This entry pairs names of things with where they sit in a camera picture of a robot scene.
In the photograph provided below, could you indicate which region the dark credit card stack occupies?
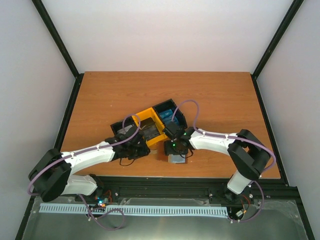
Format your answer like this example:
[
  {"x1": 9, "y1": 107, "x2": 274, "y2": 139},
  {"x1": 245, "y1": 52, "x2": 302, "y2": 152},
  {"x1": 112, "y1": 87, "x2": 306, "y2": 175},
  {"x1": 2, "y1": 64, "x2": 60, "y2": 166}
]
[{"x1": 140, "y1": 117, "x2": 161, "y2": 141}]

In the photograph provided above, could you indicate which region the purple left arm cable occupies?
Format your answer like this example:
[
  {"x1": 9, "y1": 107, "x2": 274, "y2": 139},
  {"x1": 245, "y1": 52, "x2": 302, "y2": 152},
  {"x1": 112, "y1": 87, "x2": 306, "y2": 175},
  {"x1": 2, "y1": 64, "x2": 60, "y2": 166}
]
[{"x1": 26, "y1": 113, "x2": 141, "y2": 196}]

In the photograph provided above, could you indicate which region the brown leather card holder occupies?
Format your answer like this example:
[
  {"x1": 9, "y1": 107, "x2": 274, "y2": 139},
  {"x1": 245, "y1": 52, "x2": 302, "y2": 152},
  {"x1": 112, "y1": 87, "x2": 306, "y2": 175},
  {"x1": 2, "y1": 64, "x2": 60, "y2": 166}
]
[{"x1": 155, "y1": 141, "x2": 188, "y2": 164}]

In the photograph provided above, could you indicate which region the black bin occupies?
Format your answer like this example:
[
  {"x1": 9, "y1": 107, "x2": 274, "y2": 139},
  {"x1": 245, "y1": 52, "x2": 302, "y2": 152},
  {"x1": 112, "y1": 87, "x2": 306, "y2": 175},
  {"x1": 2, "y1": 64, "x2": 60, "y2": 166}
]
[
  {"x1": 152, "y1": 99, "x2": 188, "y2": 129},
  {"x1": 110, "y1": 116, "x2": 137, "y2": 137}
]

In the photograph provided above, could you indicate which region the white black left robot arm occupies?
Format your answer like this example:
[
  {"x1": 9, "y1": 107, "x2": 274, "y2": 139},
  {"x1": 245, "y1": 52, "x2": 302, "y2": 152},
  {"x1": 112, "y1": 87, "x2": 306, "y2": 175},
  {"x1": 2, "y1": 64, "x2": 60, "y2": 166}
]
[{"x1": 27, "y1": 129, "x2": 150, "y2": 202}]

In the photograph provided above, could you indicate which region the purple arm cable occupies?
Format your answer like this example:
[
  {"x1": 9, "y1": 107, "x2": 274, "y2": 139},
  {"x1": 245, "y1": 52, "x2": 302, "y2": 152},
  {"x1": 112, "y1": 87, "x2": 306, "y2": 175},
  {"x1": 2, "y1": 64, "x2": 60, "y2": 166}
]
[
  {"x1": 26, "y1": 113, "x2": 141, "y2": 196},
  {"x1": 171, "y1": 99, "x2": 276, "y2": 223}
]

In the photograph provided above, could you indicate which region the light blue cable duct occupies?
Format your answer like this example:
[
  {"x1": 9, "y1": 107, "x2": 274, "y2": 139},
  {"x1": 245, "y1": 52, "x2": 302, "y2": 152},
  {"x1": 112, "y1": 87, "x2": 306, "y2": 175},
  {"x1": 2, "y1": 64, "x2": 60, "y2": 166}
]
[{"x1": 38, "y1": 203, "x2": 228, "y2": 218}]

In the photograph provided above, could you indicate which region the black bin right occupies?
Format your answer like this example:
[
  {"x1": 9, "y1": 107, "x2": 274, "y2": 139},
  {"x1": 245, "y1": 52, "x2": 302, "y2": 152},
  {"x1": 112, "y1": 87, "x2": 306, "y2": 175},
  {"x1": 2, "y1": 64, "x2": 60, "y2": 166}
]
[{"x1": 152, "y1": 99, "x2": 188, "y2": 129}]

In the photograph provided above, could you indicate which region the black frame post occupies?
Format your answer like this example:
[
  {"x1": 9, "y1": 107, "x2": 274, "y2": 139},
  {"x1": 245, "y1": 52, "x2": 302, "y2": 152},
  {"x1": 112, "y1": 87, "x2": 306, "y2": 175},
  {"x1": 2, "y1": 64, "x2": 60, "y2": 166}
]
[
  {"x1": 251, "y1": 0, "x2": 305, "y2": 79},
  {"x1": 31, "y1": 0, "x2": 81, "y2": 78}
]

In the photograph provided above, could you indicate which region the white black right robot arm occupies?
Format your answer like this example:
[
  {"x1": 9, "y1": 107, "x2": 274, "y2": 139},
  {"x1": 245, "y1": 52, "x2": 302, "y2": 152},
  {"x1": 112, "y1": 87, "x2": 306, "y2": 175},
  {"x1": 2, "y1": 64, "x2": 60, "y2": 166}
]
[{"x1": 163, "y1": 122, "x2": 274, "y2": 195}]

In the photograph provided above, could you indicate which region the black bin left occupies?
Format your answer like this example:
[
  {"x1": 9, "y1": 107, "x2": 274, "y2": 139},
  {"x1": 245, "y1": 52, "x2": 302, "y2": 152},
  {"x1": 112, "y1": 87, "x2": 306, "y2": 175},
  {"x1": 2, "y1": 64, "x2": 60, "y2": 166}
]
[{"x1": 110, "y1": 116, "x2": 137, "y2": 137}]

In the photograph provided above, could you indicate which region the black frame post right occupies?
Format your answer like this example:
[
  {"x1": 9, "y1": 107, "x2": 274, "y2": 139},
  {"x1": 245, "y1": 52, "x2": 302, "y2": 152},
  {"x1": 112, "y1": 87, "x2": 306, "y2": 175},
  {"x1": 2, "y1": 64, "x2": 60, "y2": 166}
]
[{"x1": 251, "y1": 0, "x2": 305, "y2": 79}]

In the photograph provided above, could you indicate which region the metal sheet front plate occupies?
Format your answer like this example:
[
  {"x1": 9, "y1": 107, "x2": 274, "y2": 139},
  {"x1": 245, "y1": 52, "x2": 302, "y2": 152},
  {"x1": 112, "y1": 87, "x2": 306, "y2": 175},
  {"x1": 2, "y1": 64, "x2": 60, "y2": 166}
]
[{"x1": 22, "y1": 197, "x2": 313, "y2": 240}]

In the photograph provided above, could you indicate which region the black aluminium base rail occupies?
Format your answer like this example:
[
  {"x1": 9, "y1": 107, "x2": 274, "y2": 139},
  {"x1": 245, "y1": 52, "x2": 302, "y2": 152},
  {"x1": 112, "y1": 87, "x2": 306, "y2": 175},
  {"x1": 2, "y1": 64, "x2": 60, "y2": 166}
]
[{"x1": 32, "y1": 174, "x2": 301, "y2": 208}]

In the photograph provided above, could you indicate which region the yellow bin middle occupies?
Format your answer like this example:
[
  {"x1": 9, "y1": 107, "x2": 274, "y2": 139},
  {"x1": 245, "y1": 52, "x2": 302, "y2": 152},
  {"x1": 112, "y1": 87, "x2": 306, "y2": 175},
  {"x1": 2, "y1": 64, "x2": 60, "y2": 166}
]
[{"x1": 132, "y1": 107, "x2": 167, "y2": 147}]

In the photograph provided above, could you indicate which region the blue credit card stack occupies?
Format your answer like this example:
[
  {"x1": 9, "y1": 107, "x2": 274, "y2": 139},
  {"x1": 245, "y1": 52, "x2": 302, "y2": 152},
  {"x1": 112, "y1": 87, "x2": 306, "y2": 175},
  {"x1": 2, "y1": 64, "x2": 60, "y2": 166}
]
[{"x1": 159, "y1": 108, "x2": 175, "y2": 126}]

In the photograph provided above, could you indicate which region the black frame post left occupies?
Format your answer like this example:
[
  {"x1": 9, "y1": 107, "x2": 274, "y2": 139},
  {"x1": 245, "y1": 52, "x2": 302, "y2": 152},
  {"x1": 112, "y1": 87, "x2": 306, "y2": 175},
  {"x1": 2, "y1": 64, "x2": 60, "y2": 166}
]
[{"x1": 31, "y1": 0, "x2": 81, "y2": 78}]

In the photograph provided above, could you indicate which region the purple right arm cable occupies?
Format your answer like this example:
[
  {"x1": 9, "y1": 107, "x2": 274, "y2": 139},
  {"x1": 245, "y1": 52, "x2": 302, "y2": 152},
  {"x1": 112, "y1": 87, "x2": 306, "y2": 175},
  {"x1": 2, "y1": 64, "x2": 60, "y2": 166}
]
[{"x1": 171, "y1": 99, "x2": 276, "y2": 223}]

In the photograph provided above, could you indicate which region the silver credit card stack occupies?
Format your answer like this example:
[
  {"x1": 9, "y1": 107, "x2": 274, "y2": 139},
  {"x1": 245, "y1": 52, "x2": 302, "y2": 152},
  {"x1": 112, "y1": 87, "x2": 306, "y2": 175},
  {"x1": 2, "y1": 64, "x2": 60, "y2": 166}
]
[{"x1": 117, "y1": 124, "x2": 135, "y2": 136}]

